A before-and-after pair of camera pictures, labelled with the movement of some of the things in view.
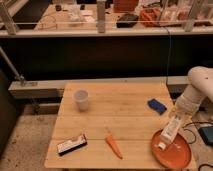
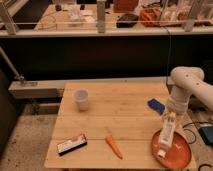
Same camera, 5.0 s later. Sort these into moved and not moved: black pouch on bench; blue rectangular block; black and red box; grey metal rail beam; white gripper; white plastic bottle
Moved: white plastic bottle; white gripper
Not moved: black and red box; grey metal rail beam; blue rectangular block; black pouch on bench
